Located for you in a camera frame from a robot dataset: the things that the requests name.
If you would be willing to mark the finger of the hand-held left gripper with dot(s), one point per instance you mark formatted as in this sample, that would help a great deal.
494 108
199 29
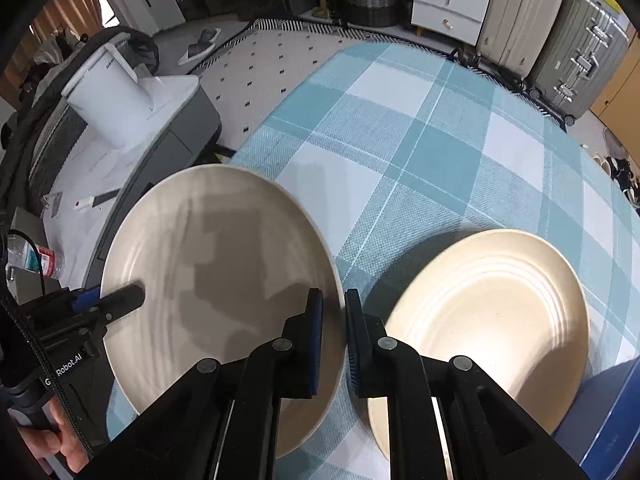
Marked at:
86 299
125 301

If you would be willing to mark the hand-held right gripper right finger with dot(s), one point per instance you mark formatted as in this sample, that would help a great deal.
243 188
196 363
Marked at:
353 350

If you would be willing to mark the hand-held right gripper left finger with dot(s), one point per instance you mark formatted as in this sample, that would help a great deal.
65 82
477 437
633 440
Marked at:
314 350

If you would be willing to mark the cream plain plate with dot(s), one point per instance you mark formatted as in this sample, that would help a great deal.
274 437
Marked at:
200 240

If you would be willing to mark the cream ridged plate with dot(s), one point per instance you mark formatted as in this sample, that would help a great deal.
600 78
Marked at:
490 310

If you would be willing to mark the person's left hand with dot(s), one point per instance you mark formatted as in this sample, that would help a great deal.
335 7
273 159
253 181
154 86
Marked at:
50 442

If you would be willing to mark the clear water bottle red label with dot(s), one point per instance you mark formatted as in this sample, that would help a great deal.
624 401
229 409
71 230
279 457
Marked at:
45 262

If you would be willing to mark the grey white-topped cabinet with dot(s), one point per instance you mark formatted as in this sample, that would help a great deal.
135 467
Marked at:
165 125

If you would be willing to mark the white cylindrical container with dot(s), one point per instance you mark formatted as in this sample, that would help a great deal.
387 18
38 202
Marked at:
110 100

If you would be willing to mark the dark blue plastic stool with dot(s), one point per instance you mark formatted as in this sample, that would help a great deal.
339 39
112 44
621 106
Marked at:
600 425

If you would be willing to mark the grey white slipper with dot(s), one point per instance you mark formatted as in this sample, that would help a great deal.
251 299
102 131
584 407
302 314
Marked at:
197 52
207 36

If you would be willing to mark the grey patterned rug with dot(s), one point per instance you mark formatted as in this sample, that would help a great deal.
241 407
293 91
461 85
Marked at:
260 75

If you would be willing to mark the pile of floor shoes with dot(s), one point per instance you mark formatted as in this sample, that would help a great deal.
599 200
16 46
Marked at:
620 172

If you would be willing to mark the white drawer cabinet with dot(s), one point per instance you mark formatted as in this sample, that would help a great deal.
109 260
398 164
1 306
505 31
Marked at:
450 0

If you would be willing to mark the grey suitcase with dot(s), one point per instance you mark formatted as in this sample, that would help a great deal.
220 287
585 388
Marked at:
575 55

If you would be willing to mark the wooden door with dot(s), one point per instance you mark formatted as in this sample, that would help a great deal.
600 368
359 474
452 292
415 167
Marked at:
620 90

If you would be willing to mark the beige suitcase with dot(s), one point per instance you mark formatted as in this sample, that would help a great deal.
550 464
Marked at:
525 15

